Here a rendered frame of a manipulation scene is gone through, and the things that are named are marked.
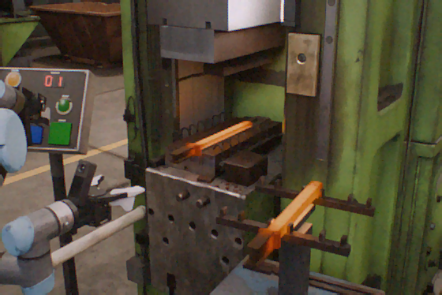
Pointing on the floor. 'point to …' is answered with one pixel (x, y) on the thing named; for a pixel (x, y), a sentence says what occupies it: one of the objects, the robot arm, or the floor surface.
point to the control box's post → (65, 233)
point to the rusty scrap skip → (84, 31)
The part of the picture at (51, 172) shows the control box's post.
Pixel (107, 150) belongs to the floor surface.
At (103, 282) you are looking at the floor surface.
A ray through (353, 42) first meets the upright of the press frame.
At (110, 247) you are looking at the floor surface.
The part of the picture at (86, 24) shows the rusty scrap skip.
